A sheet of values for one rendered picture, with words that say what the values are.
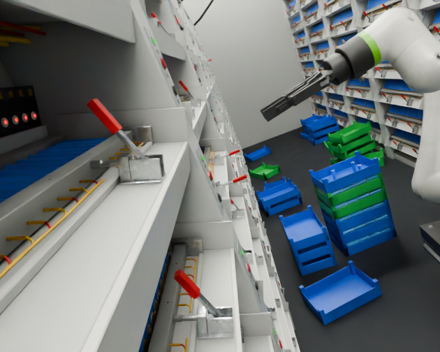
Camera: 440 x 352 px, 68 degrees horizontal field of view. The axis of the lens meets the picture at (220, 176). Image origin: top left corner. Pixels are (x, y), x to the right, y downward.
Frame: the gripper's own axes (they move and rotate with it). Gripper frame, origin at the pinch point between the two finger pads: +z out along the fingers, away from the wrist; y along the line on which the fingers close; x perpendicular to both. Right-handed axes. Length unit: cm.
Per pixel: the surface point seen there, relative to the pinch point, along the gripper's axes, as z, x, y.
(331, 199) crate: -7, -69, 68
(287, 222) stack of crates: 20, -81, 94
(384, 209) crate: -29, -91, 71
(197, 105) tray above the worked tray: 17.8, 11.6, 11.3
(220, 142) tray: 20.3, -5.0, 30.0
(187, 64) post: 14.9, 23.9, 30.4
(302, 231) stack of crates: 15, -84, 81
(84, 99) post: 26, 24, -40
